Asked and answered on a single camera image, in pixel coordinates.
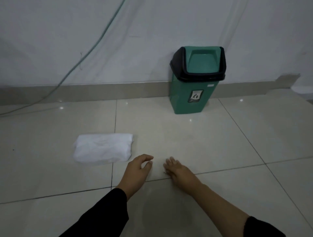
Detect person's left forearm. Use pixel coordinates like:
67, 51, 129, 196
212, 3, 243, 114
59, 183, 137, 237

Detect person's right hand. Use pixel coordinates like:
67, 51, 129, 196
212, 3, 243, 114
163, 156, 201, 188

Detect person's right forearm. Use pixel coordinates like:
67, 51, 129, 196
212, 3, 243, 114
189, 182, 286, 237

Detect green swing-lid trash bin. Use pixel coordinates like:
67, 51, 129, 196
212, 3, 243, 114
170, 46, 227, 115

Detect white folded plastic bag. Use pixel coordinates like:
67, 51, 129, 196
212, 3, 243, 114
73, 133, 134, 164

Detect person's left hand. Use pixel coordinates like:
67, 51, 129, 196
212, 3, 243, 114
119, 154, 154, 188

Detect green cable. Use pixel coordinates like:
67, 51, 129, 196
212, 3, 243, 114
0, 0, 126, 117

